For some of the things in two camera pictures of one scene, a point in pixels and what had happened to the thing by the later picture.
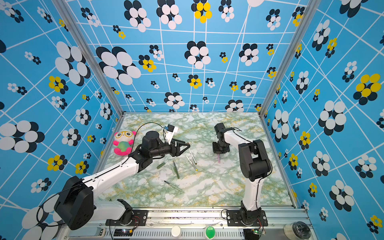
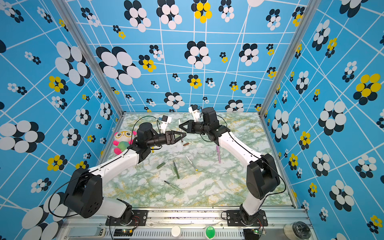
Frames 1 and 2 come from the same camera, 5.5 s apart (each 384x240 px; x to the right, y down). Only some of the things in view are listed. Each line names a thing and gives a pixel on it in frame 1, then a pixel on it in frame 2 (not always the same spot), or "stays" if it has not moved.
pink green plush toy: (123, 141) stays
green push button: (210, 232) stays
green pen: (176, 169) stays
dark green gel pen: (173, 186) stays
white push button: (176, 231) stays
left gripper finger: (178, 152) to (178, 136)
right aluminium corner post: (309, 12) stays
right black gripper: (216, 151) to (191, 128)
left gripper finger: (179, 143) to (173, 132)
